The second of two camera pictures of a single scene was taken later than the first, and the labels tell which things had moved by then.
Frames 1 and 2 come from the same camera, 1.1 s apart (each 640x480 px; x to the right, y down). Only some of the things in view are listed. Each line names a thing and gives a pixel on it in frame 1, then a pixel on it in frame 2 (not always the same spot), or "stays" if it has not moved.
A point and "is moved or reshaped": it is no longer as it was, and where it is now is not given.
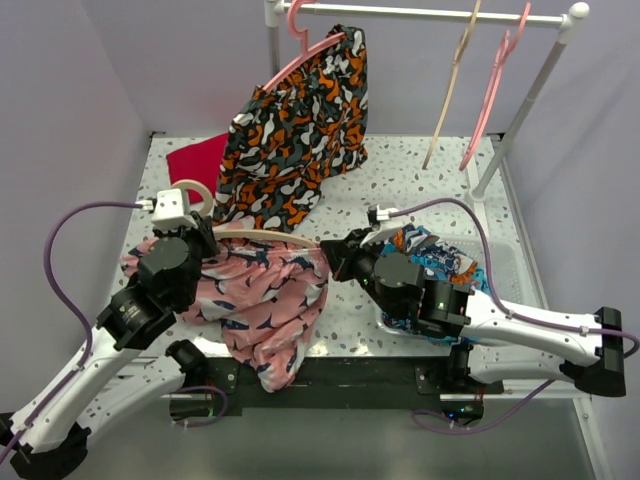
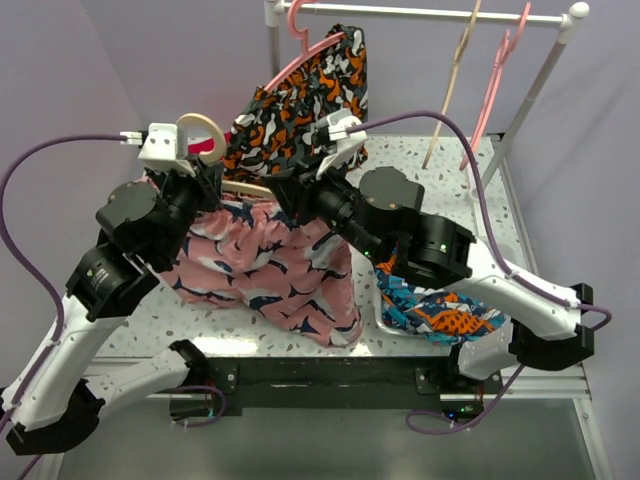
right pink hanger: (505, 49) stays
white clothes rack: (571, 17) stays
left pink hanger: (308, 52) stays
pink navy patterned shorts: (268, 298) is moved or reshaped
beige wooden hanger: (239, 232) to (215, 155)
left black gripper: (204, 232) to (208, 182)
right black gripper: (342, 252) to (298, 188)
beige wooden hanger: (458, 55) stays
